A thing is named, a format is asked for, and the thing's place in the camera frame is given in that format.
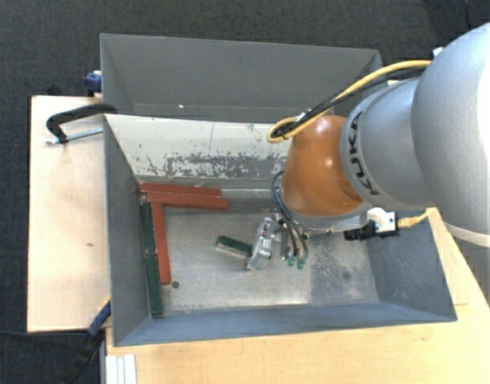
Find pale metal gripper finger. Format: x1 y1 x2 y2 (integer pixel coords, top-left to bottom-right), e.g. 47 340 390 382
252 220 269 251
245 238 273 272

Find dark green block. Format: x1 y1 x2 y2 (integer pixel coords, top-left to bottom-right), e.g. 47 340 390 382
145 251 165 319
215 234 254 259
139 202 157 256

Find grey metal bin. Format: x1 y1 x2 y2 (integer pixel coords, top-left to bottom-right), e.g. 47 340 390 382
99 33 458 347

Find red-brown flat block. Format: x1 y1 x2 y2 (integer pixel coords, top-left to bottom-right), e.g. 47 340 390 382
151 202 173 287
145 192 229 212
139 182 223 198

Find pale wood flat board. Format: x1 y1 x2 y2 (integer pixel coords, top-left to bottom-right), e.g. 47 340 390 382
26 94 114 334

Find black cylinder on white bracket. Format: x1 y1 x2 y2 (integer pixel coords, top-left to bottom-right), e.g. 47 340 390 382
343 206 400 242

